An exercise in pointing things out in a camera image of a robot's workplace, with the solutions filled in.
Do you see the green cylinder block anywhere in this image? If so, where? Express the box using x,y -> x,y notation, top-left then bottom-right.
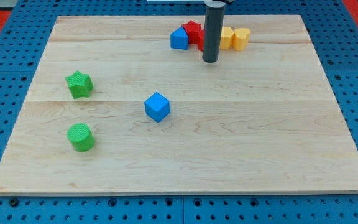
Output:
67,123 -> 95,152

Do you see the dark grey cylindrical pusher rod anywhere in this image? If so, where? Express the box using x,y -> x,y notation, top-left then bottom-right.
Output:
202,0 -> 226,63

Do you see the green star block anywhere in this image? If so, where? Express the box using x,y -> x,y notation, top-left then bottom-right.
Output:
65,70 -> 93,99

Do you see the blue pentagon prism block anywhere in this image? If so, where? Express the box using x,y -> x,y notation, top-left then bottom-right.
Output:
170,27 -> 188,50

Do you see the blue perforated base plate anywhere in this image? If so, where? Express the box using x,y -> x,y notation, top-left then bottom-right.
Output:
0,1 -> 358,223

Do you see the yellow hexagon block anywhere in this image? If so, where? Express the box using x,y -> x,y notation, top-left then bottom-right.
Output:
219,27 -> 234,50

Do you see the blue cube block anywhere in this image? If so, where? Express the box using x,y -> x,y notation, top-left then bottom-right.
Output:
144,92 -> 170,123

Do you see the red block behind rod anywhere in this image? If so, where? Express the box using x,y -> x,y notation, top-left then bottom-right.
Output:
197,29 -> 204,52

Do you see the light wooden board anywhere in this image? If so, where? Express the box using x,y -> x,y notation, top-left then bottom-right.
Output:
0,15 -> 358,196

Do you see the yellow heart-shaped block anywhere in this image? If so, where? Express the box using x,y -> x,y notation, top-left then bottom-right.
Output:
232,28 -> 250,51

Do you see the red star block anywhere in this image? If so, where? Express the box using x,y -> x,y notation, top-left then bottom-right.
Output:
181,20 -> 201,44

